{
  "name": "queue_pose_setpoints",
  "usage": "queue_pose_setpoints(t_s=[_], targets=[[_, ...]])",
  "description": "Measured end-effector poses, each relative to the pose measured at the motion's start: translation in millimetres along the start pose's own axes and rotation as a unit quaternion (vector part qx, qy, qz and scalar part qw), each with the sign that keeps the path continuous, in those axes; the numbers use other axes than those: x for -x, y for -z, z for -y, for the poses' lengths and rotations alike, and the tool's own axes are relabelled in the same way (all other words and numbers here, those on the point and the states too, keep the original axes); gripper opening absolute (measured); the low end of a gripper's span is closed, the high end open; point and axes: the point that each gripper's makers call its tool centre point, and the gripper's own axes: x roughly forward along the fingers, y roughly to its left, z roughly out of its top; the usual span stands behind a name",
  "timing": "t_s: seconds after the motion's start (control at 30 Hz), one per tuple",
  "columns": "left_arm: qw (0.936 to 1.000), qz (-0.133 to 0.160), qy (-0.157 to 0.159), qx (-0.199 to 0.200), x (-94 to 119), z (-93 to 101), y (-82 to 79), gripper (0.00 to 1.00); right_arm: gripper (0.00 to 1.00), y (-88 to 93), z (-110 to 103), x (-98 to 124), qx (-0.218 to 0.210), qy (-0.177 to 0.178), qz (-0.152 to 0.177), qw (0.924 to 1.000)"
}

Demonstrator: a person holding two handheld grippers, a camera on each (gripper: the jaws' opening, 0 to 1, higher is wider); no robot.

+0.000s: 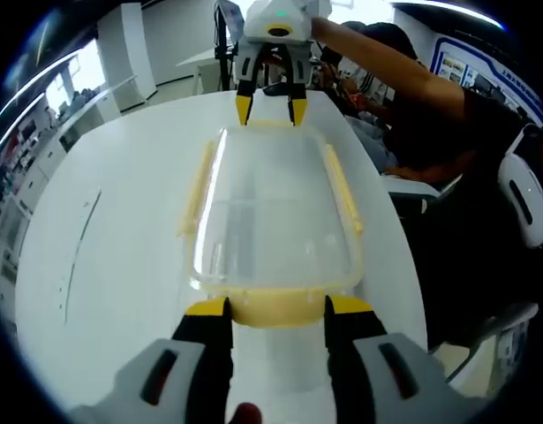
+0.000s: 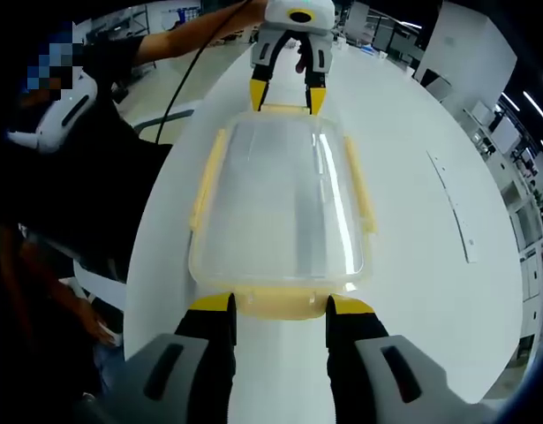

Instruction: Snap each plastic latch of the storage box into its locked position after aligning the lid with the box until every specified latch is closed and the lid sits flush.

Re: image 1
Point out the open silver laptop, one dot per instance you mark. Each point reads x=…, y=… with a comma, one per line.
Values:
x=231, y=15

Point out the blue-framed wall board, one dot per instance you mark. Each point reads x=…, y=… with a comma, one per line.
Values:
x=456, y=66

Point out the black equipment stand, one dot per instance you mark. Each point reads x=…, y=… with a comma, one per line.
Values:
x=222, y=66

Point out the clear lid with yellow latches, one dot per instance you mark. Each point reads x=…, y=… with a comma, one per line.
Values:
x=275, y=176

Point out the white chair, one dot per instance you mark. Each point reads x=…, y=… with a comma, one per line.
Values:
x=408, y=187

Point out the person's left hand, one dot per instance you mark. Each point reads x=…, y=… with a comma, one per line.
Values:
x=249, y=414

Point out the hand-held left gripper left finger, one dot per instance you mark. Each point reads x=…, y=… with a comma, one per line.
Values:
x=165, y=380

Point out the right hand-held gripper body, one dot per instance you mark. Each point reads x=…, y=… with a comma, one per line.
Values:
x=275, y=20

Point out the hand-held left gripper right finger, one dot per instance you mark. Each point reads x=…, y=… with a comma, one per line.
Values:
x=386, y=380

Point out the white worn device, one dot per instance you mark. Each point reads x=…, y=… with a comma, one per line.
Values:
x=518, y=185

